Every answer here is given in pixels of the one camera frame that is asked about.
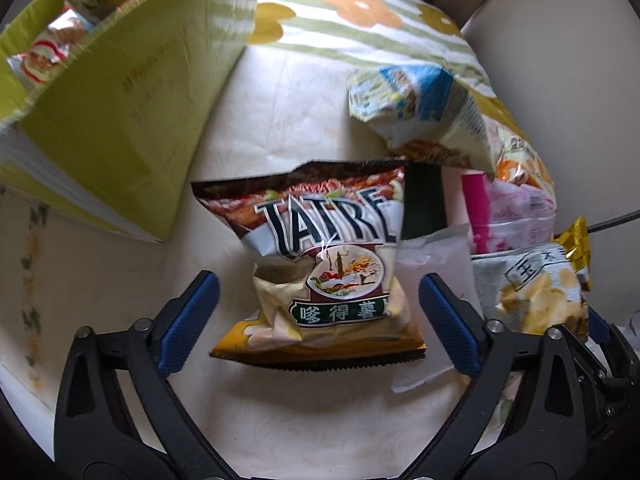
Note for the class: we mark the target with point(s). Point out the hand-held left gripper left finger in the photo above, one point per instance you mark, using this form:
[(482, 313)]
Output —
[(187, 320)]

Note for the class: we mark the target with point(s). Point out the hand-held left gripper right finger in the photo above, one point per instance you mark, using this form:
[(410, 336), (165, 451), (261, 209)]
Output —
[(450, 320)]

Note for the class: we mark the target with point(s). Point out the yellow checkered snack packet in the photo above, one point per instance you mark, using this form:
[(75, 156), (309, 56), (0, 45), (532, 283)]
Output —
[(575, 245)]

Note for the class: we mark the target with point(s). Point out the green cardboard box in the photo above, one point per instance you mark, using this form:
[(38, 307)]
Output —
[(125, 110)]

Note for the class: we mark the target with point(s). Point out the floral striped pillow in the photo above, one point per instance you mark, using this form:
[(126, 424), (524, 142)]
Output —
[(350, 35)]

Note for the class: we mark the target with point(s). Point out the pink snack packet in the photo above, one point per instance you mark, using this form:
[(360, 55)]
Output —
[(515, 210)]

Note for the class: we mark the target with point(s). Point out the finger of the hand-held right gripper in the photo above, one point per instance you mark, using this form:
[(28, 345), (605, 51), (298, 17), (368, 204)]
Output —
[(617, 360)]

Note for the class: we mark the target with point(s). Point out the red white snack packet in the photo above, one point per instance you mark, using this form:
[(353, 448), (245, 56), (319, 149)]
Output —
[(45, 55)]

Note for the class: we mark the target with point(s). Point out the cream patterned bed sheet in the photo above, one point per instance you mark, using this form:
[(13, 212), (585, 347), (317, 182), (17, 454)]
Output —
[(275, 110)]

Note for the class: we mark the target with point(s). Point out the orange cake packet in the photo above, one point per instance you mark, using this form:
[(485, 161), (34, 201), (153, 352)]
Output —
[(525, 160)]

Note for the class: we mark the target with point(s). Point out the pale potato chips bag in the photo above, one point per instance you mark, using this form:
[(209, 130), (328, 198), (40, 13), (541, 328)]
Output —
[(540, 290)]

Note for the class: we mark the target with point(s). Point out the brown yellow chips bag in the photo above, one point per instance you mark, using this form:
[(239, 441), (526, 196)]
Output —
[(325, 260)]

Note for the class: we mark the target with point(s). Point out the blue white snack packet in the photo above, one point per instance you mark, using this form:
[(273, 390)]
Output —
[(425, 95)]

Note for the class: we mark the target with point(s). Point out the dark green snack packet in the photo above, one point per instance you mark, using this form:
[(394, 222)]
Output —
[(422, 200)]

